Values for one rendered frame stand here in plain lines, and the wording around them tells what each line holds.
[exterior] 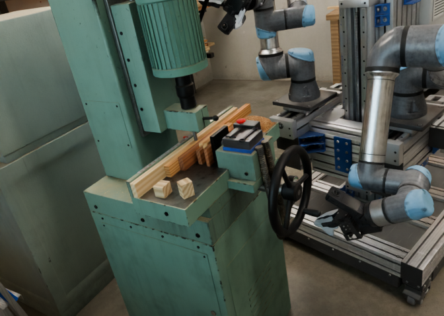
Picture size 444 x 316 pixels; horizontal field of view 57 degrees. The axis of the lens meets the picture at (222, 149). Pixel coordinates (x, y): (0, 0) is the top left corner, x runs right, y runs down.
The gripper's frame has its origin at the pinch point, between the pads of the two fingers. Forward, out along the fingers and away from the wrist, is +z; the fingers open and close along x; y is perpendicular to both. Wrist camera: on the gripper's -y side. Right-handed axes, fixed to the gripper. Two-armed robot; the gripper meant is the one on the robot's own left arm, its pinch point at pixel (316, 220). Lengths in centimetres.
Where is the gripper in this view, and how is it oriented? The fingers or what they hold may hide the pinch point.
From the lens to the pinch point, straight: 135.7
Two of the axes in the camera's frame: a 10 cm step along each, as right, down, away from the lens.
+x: 5.3, -5.1, 6.8
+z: -6.2, 3.1, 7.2
